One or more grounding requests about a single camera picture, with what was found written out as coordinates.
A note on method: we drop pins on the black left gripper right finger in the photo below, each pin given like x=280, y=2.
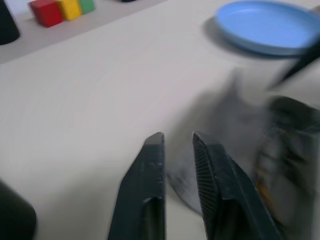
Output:
x=225, y=185

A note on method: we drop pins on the small dark object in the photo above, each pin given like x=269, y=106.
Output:
x=128, y=0

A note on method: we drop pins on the yellow wooden block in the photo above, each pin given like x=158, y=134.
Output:
x=71, y=9

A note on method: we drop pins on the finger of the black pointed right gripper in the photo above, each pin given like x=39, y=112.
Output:
x=303, y=60

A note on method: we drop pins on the green wooden block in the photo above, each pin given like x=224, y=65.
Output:
x=87, y=6

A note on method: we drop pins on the black round object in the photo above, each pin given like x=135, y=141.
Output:
x=15, y=215

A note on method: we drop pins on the red wooden block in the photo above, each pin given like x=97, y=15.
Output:
x=47, y=13

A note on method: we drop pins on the blue plastic plate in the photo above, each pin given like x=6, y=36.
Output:
x=262, y=25

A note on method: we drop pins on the dark patterned cup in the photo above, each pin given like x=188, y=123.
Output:
x=287, y=155

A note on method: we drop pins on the black cone-shaped object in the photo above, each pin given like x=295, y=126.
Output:
x=6, y=22

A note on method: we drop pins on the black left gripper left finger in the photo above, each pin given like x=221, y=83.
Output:
x=150, y=180

